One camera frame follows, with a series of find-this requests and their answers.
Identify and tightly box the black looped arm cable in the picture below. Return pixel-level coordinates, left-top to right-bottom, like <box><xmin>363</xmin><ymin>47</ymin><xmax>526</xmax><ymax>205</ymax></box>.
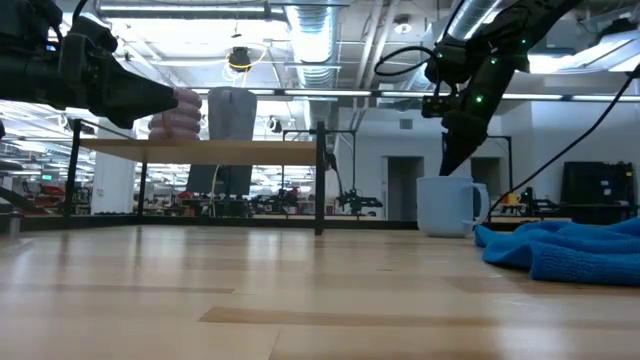
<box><xmin>373</xmin><ymin>45</ymin><xmax>442</xmax><ymax>78</ymax></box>

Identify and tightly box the light blue ceramic mug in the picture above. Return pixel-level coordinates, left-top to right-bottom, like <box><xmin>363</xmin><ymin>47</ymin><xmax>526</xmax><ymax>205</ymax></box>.
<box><xmin>416</xmin><ymin>175</ymin><xmax>490</xmax><ymax>238</ymax></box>

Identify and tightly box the black cabinet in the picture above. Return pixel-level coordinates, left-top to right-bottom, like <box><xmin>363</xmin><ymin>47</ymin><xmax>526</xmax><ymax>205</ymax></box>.
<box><xmin>560</xmin><ymin>160</ymin><xmax>636</xmax><ymax>225</ymax></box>

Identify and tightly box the pink ribbed ceramic mug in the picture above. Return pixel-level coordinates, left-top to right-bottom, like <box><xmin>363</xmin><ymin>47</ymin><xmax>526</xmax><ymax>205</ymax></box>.
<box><xmin>147</xmin><ymin>87</ymin><xmax>204</xmax><ymax>141</ymax></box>

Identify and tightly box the grey ceramic mug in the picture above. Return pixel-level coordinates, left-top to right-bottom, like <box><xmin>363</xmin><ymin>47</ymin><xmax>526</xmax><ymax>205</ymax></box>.
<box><xmin>207</xmin><ymin>86</ymin><xmax>258</xmax><ymax>142</ymax></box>

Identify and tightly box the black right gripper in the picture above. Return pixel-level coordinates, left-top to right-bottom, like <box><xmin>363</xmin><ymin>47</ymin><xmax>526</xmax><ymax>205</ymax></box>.
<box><xmin>424</xmin><ymin>35</ymin><xmax>501</xmax><ymax>177</ymax></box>

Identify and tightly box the blue terry towel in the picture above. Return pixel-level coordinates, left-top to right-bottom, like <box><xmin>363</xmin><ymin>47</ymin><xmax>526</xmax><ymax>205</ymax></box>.
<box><xmin>473</xmin><ymin>216</ymin><xmax>640</xmax><ymax>288</ymax></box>

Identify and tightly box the black ceiling camera yellow cable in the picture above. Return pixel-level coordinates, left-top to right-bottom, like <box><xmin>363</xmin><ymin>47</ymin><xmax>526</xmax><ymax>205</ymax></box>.
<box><xmin>227</xmin><ymin>46</ymin><xmax>253</xmax><ymax>74</ymax></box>

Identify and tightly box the silver ribbed ceiling duct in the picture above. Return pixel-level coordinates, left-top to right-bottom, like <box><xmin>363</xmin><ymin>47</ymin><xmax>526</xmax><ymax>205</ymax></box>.
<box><xmin>283</xmin><ymin>0</ymin><xmax>342</xmax><ymax>90</ymax></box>

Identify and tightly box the dark computer monitor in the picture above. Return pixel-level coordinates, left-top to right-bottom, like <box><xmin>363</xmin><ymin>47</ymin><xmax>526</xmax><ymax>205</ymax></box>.
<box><xmin>185</xmin><ymin>164</ymin><xmax>254</xmax><ymax>197</ymax></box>

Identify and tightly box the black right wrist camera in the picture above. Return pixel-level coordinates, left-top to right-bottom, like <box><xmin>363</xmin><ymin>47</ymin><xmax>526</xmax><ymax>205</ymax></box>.
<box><xmin>421</xmin><ymin>94</ymin><xmax>454</xmax><ymax>119</ymax></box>

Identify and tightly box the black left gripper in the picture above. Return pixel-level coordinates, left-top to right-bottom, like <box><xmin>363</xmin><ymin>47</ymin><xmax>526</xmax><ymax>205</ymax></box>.
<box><xmin>57</xmin><ymin>16</ymin><xmax>180</xmax><ymax>130</ymax></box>

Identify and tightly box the wooden shelf with black frame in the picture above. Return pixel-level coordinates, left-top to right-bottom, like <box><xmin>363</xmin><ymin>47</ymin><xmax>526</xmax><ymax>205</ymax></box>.
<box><xmin>0</xmin><ymin>117</ymin><xmax>426</xmax><ymax>236</ymax></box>

